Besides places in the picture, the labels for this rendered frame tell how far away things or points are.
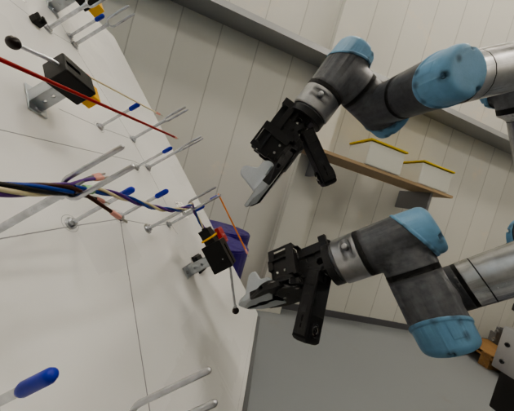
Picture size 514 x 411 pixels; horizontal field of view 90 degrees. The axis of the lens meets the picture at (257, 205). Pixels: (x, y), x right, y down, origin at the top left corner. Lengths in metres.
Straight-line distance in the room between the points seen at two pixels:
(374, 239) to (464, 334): 0.15
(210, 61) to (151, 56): 0.57
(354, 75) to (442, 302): 0.38
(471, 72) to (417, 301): 0.31
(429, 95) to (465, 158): 4.17
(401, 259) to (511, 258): 0.18
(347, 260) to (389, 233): 0.07
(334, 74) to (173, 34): 2.72
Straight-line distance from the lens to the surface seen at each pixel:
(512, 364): 0.79
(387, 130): 0.58
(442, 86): 0.45
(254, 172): 0.47
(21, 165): 0.37
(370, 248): 0.42
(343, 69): 0.54
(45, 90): 0.45
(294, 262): 0.46
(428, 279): 0.42
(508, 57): 0.56
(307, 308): 0.44
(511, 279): 0.55
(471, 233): 4.87
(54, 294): 0.31
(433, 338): 0.43
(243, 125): 2.94
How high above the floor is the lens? 1.24
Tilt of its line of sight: 2 degrees down
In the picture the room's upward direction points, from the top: 16 degrees clockwise
